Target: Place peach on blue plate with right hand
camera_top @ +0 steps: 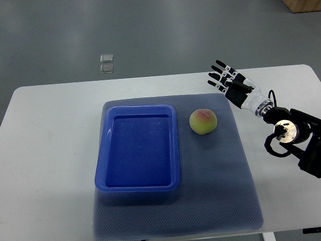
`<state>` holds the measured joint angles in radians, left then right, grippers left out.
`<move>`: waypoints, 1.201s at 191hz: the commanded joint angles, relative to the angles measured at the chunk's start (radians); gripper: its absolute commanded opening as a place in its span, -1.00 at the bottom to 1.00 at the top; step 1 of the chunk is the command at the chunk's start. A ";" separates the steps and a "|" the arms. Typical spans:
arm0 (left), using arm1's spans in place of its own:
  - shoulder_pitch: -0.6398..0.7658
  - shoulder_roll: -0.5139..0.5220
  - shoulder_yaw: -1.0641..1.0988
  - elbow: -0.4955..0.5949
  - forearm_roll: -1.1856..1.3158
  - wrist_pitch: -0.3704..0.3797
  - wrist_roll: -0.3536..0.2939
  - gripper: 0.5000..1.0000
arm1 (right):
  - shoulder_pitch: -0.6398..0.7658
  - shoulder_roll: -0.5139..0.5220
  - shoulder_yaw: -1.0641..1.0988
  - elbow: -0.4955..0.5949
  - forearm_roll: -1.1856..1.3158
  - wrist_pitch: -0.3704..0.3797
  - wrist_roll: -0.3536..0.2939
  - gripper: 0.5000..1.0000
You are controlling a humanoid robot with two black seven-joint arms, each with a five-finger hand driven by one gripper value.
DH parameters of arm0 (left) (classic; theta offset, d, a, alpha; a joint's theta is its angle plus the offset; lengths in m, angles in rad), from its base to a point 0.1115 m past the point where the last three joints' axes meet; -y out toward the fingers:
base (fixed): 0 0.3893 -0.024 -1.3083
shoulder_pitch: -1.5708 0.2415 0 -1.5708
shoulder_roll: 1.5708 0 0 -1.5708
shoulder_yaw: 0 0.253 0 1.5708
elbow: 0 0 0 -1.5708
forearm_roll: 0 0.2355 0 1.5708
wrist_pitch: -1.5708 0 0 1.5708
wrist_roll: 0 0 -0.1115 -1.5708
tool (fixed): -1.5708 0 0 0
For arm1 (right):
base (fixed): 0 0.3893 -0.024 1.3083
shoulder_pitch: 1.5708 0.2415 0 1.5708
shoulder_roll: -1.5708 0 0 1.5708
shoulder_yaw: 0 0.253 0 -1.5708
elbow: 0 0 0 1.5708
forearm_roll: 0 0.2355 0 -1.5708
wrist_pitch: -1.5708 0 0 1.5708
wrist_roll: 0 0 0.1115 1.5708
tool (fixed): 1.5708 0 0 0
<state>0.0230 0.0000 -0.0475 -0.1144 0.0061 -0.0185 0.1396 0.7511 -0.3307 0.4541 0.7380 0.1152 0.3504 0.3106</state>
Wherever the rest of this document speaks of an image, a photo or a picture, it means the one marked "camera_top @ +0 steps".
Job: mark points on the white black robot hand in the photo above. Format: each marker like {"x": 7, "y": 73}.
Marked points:
{"x": 239, "y": 90}

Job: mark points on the green pink peach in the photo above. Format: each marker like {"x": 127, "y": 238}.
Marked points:
{"x": 203, "y": 121}

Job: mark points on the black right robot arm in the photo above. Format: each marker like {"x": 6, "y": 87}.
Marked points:
{"x": 295, "y": 132}

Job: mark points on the upper metal floor plate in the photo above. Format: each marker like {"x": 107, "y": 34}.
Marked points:
{"x": 105, "y": 58}

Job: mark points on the wooden box corner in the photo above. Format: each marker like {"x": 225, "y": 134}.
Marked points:
{"x": 302, "y": 6}

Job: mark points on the blue plastic tray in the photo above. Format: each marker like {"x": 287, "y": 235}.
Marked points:
{"x": 138, "y": 150}

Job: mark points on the blue grey mesh mat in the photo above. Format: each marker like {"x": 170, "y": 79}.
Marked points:
{"x": 216, "y": 192}

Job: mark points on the white table leg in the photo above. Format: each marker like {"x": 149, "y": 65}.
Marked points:
{"x": 268, "y": 236}

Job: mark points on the black table edge bracket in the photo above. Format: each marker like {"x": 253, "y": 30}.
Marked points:
{"x": 311, "y": 230}

